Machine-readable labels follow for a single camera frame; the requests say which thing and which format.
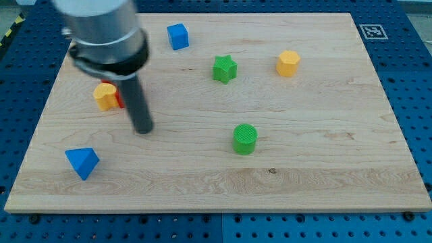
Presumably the wooden board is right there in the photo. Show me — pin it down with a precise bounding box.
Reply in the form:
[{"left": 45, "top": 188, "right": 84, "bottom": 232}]
[{"left": 5, "top": 13, "right": 431, "bottom": 214}]

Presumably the blue cube block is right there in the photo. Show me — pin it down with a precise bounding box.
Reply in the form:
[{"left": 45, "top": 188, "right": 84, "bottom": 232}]
[{"left": 167, "top": 23, "right": 190, "bottom": 50}]

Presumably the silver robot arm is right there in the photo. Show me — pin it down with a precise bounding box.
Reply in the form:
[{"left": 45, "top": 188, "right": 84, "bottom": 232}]
[{"left": 52, "top": 0, "right": 153, "bottom": 134}]

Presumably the black pusher rod tool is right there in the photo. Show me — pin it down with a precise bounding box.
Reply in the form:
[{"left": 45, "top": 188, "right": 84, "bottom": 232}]
[{"left": 117, "top": 74, "right": 153, "bottom": 134}]

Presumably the white fiducial marker tag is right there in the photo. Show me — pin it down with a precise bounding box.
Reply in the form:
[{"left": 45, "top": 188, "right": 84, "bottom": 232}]
[{"left": 359, "top": 24, "right": 388, "bottom": 40}]

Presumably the green star block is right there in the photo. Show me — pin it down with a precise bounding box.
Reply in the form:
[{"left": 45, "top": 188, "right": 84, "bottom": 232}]
[{"left": 213, "top": 55, "right": 238, "bottom": 84}]

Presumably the red block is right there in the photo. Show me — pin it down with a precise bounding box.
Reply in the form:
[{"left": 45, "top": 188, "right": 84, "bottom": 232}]
[{"left": 101, "top": 79, "right": 126, "bottom": 108}]

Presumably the yellow heart block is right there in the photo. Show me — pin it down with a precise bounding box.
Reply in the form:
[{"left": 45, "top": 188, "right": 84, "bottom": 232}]
[{"left": 92, "top": 83, "right": 119, "bottom": 111}]

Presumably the yellow hexagon block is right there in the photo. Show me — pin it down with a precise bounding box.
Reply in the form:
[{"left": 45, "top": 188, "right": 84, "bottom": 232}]
[{"left": 276, "top": 50, "right": 301, "bottom": 77}]

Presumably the blue triangle block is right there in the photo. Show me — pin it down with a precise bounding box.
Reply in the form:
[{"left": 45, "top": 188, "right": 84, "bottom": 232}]
[{"left": 65, "top": 148, "right": 99, "bottom": 180}]

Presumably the green cylinder block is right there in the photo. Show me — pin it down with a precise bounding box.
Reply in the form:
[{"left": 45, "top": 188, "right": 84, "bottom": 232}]
[{"left": 232, "top": 124, "right": 258, "bottom": 155}]

